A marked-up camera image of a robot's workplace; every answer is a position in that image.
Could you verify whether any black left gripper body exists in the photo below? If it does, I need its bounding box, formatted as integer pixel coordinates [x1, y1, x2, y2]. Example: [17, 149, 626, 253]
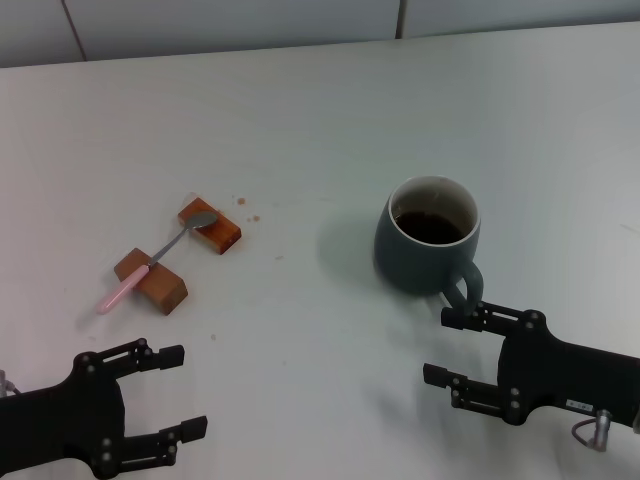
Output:
[0, 352, 129, 479]

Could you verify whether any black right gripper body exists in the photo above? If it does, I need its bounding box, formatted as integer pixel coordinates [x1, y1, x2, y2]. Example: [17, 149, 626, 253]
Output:
[497, 309, 640, 432]

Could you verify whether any pink handled metal spoon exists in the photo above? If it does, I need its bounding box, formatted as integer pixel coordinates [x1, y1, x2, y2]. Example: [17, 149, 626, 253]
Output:
[96, 210, 219, 316]

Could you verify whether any grey ceramic coffee cup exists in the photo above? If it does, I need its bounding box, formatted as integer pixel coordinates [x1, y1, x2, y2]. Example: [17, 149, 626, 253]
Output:
[373, 174, 485, 315]

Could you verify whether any matte brown wooden block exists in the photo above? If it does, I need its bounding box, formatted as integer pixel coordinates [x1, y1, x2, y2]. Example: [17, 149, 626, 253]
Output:
[113, 247, 189, 317]

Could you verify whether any glossy brown wooden block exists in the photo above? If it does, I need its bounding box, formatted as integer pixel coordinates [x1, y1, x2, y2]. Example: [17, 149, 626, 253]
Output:
[176, 197, 242, 256]

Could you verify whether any left wrist cable with connector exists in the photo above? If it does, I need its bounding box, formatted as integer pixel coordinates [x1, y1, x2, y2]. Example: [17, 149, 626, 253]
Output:
[0, 369, 21, 399]

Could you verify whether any wrist cable with connector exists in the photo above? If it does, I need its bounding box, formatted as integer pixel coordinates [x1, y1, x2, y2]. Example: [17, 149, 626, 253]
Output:
[0, 369, 21, 399]
[572, 408, 615, 451]

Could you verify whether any right wrist cable with connector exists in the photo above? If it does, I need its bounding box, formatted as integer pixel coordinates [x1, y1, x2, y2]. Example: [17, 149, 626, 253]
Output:
[572, 408, 615, 451]

